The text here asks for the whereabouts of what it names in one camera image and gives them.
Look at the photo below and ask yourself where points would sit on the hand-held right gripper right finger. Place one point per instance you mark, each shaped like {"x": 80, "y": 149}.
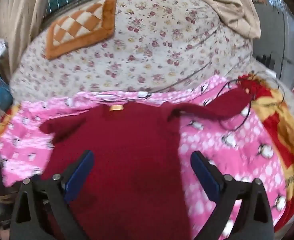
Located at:
{"x": 206, "y": 173}

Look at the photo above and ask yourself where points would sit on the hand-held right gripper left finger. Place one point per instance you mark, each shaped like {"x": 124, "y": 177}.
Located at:
{"x": 79, "y": 173}

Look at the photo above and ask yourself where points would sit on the dark red knit sweater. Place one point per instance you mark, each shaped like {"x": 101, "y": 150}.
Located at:
{"x": 127, "y": 160}

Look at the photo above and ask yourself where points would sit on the pink penguin print blanket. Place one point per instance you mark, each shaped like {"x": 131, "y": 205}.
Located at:
{"x": 236, "y": 145}

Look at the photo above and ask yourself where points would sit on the red and yellow blanket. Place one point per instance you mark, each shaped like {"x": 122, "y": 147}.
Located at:
{"x": 279, "y": 120}

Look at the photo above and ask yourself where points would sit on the blue bag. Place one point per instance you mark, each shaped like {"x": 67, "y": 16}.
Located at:
{"x": 2, "y": 93}

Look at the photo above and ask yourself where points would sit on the floral bed sheet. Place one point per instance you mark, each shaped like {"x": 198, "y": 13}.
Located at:
{"x": 149, "y": 47}

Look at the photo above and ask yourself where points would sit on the orange checkered cushion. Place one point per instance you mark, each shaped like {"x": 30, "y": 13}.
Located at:
{"x": 79, "y": 27}

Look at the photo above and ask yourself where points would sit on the beige bundled cloth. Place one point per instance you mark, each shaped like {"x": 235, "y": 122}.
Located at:
{"x": 233, "y": 7}

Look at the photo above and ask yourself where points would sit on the beige curtain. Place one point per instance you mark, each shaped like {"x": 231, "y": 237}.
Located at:
{"x": 14, "y": 17}

